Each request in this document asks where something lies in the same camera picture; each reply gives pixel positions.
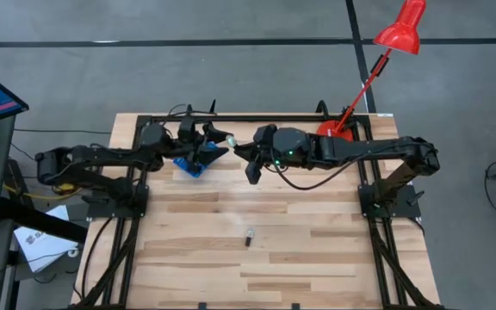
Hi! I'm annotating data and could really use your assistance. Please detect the white printed paper sheet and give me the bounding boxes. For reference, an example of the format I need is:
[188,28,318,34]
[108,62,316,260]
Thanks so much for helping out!
[13,204,80,274]

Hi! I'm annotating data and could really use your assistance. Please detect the yellow cable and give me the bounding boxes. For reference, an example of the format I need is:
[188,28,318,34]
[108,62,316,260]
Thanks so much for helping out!
[3,183,81,202]

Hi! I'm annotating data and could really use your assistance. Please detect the black metal table frame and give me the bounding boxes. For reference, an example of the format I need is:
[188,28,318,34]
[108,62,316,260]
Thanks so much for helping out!
[70,112,447,310]

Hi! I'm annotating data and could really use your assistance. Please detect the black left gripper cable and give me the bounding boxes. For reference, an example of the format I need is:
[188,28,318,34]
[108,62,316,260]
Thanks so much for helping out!
[168,102,219,120]

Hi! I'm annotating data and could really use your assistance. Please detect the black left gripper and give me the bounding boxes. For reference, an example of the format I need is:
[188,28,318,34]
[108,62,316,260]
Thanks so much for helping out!
[172,115,233,176]

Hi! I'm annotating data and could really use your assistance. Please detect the black floor cable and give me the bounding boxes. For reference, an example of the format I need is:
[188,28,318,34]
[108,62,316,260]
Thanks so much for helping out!
[13,127,112,135]

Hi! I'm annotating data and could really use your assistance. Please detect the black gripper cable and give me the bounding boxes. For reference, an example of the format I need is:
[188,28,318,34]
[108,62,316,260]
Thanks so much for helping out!
[269,146,389,191]
[168,102,219,120]

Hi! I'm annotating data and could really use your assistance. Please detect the blue plastic basket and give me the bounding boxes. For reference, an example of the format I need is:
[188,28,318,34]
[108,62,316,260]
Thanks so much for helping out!
[172,140,221,179]

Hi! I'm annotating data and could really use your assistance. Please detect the black stand beam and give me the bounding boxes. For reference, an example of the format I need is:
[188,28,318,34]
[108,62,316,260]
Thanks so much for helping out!
[0,196,89,245]

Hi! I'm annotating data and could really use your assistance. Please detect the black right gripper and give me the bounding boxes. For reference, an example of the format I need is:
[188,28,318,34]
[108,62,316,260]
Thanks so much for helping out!
[234,124,278,185]

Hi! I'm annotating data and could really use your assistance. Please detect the red desk lamp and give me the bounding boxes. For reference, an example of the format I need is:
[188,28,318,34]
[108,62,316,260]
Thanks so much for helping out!
[316,0,428,143]

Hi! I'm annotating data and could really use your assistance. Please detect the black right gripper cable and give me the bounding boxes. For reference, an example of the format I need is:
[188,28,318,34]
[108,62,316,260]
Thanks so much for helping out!
[269,146,389,191]

